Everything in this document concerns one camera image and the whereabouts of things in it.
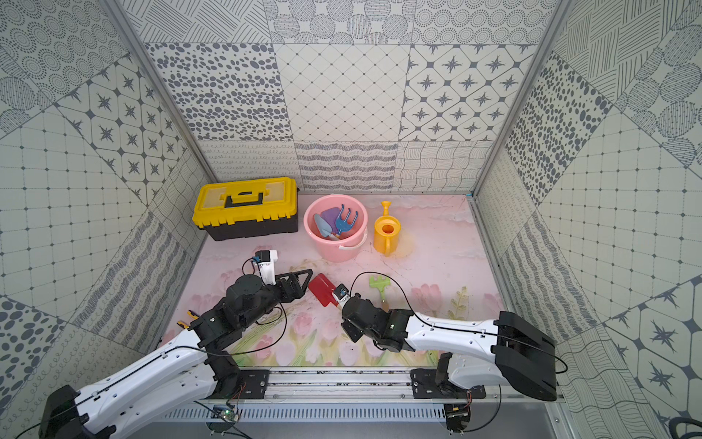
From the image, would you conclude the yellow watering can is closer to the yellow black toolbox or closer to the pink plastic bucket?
the pink plastic bucket

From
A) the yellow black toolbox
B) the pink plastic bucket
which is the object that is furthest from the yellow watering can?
the yellow black toolbox

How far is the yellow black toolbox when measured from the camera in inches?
37.3

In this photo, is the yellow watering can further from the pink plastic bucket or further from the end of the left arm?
the end of the left arm
